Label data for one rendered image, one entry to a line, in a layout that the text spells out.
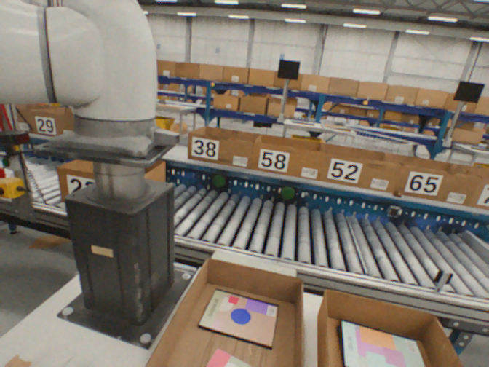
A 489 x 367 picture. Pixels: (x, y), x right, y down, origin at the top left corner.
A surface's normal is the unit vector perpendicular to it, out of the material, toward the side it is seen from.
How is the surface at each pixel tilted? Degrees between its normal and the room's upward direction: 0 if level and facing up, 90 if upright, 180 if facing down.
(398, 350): 0
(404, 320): 90
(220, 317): 0
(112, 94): 94
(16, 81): 120
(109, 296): 90
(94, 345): 0
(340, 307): 89
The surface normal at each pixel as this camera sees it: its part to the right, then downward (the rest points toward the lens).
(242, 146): -0.19, 0.34
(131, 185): 0.75, 0.33
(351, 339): 0.11, -0.93
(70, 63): 0.49, 0.42
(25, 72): 0.57, 0.62
